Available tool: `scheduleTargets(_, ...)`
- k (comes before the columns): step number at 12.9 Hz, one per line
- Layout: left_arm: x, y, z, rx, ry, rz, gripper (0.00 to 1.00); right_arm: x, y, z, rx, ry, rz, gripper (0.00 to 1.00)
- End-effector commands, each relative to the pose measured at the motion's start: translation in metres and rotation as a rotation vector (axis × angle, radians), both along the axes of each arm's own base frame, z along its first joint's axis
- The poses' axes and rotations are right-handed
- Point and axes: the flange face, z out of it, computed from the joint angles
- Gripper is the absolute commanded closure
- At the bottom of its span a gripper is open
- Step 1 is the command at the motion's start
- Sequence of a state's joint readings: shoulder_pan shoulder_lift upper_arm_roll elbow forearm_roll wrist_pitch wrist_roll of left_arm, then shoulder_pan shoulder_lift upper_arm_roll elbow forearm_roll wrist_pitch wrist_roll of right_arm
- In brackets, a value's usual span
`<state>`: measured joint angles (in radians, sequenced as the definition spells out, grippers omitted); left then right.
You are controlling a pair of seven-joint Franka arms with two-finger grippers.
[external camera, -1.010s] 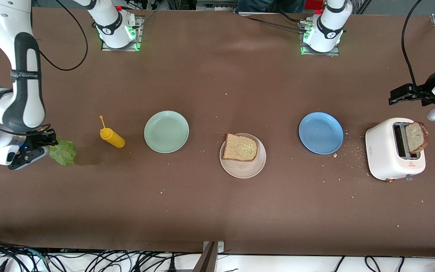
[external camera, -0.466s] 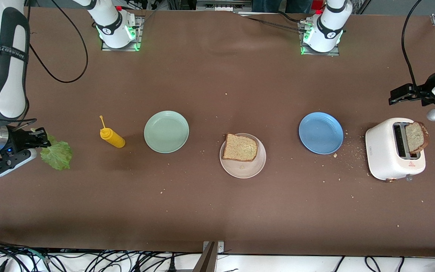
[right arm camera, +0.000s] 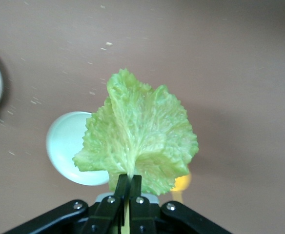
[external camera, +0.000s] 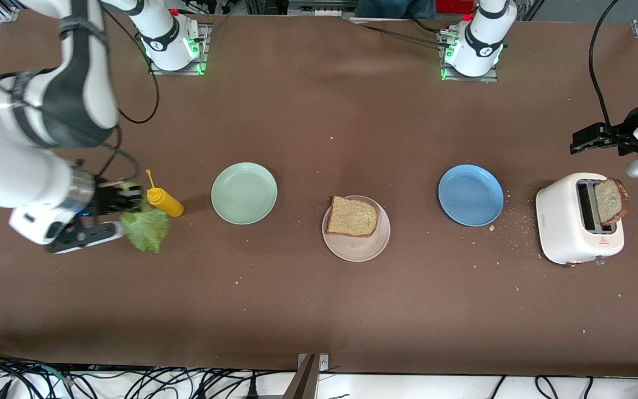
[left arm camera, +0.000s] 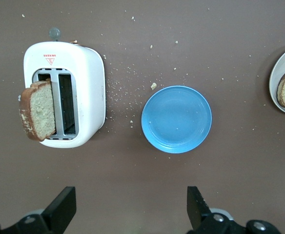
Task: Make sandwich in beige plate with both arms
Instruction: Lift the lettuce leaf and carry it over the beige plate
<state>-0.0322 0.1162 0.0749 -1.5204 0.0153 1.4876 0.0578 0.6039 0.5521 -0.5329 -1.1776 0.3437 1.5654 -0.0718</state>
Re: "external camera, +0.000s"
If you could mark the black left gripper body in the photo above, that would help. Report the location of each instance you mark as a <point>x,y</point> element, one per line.
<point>622,134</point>

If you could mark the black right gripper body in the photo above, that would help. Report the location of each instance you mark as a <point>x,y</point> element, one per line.
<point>105,200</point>

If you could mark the green lettuce leaf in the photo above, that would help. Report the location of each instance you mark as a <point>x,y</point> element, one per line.
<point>147,230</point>

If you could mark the yellow mustard squeeze bottle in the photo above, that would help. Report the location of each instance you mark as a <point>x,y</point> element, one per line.
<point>168,204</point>

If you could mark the brown bread slice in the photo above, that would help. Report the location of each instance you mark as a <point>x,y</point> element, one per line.
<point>352,217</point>
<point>610,200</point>

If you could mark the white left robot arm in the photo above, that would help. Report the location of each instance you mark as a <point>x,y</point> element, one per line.
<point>482,44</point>

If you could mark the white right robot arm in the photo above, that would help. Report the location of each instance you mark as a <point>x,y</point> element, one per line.
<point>14,172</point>

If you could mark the pale green plate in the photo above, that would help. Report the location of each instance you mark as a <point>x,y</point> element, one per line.
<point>244,193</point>

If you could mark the blue plate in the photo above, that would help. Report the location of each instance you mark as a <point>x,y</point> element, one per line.
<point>471,195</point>

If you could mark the beige plate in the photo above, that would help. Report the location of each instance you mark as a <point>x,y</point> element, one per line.
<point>358,249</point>

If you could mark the white toaster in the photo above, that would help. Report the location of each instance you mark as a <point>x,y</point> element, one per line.
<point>562,227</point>

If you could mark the red box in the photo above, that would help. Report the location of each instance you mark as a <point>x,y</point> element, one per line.
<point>454,5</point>

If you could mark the person in blue jeans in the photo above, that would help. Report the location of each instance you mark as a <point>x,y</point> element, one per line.
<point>396,8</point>

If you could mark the grey power strip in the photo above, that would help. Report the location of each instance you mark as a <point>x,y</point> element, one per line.
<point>324,8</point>

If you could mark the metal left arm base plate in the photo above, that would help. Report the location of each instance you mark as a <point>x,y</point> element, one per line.
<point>488,78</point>

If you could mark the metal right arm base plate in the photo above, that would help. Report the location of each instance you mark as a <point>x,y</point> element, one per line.
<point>205,50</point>

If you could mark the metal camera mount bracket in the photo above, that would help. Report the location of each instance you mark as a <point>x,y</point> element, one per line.
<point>322,363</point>

